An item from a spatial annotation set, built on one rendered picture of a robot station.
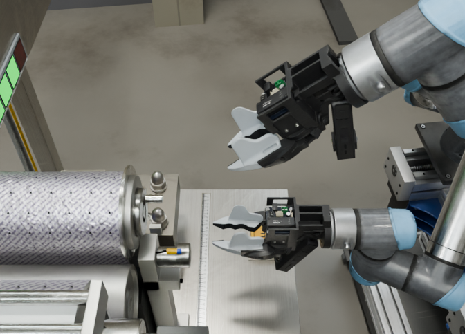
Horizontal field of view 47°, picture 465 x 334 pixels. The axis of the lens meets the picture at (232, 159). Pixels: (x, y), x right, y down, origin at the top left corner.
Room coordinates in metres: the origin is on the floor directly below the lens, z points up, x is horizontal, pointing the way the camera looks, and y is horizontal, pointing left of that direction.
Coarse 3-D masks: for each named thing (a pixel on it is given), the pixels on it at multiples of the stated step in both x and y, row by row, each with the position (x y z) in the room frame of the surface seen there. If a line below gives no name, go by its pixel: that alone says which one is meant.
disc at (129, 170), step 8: (128, 168) 0.52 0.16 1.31; (128, 176) 0.51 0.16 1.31; (120, 184) 0.48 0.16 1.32; (120, 192) 0.47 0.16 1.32; (120, 200) 0.46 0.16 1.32; (120, 208) 0.45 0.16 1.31; (120, 216) 0.44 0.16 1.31; (120, 224) 0.43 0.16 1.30; (120, 232) 0.42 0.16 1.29; (120, 240) 0.42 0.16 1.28; (128, 248) 0.43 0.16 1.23; (128, 256) 0.42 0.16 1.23
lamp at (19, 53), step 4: (20, 40) 0.99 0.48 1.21; (20, 44) 0.98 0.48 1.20; (16, 48) 0.96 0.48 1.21; (20, 48) 0.98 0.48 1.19; (16, 52) 0.95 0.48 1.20; (20, 52) 0.97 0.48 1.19; (24, 52) 0.99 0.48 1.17; (16, 56) 0.95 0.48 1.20; (20, 56) 0.96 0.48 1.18; (24, 56) 0.98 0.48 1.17; (20, 60) 0.96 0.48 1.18; (24, 60) 0.98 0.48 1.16; (20, 64) 0.95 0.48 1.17; (20, 68) 0.94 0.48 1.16
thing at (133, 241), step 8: (136, 176) 0.52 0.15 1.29; (128, 184) 0.50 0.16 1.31; (136, 184) 0.51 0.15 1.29; (128, 192) 0.48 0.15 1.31; (128, 200) 0.47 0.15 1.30; (128, 208) 0.46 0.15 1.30; (128, 216) 0.45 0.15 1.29; (128, 224) 0.44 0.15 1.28; (128, 232) 0.43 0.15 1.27; (128, 240) 0.43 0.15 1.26; (136, 240) 0.45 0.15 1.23; (136, 248) 0.44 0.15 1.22
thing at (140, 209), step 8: (136, 192) 0.50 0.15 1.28; (144, 192) 0.51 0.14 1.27; (136, 200) 0.48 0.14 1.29; (144, 200) 0.50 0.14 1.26; (136, 208) 0.47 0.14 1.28; (144, 208) 0.49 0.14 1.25; (136, 216) 0.46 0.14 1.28; (144, 216) 0.48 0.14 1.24; (136, 224) 0.45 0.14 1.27; (144, 224) 0.47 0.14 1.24; (136, 232) 0.45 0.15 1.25; (144, 232) 0.46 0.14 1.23
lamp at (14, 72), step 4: (12, 56) 0.93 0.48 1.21; (12, 60) 0.92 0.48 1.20; (12, 64) 0.92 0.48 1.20; (8, 68) 0.89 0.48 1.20; (12, 68) 0.91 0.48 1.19; (16, 68) 0.92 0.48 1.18; (8, 72) 0.89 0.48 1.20; (12, 72) 0.90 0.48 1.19; (16, 72) 0.92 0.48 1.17; (12, 76) 0.90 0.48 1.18; (16, 76) 0.91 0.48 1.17; (12, 80) 0.89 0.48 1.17; (16, 80) 0.90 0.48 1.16; (12, 84) 0.88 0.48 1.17
